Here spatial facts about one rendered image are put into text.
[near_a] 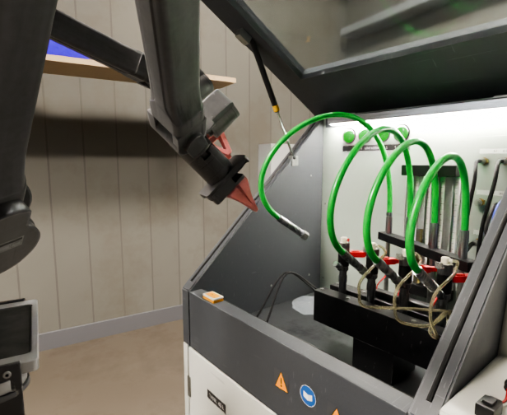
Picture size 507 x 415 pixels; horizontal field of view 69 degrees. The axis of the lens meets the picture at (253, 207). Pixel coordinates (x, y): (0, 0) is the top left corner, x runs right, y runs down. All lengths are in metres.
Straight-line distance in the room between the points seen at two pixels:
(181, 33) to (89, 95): 2.46
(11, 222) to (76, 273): 2.52
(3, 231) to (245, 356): 0.60
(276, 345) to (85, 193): 2.24
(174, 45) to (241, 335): 0.63
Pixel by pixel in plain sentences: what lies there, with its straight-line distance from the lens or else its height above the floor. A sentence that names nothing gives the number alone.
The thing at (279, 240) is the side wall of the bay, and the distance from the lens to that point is 1.20.
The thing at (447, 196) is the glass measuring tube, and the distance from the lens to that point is 1.06.
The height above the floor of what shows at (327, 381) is 0.93.
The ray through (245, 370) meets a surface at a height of 0.84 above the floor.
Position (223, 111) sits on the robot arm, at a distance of 0.63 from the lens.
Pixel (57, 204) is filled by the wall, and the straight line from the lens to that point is 2.82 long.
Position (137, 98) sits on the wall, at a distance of 2.91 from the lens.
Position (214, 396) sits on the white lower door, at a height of 0.71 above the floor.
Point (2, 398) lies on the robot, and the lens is 0.61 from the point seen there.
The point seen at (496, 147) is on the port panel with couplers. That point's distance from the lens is 1.05.
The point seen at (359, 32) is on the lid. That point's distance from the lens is 1.03.
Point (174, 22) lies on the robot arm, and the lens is 0.40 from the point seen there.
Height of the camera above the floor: 1.30
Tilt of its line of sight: 7 degrees down
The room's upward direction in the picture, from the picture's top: straight up
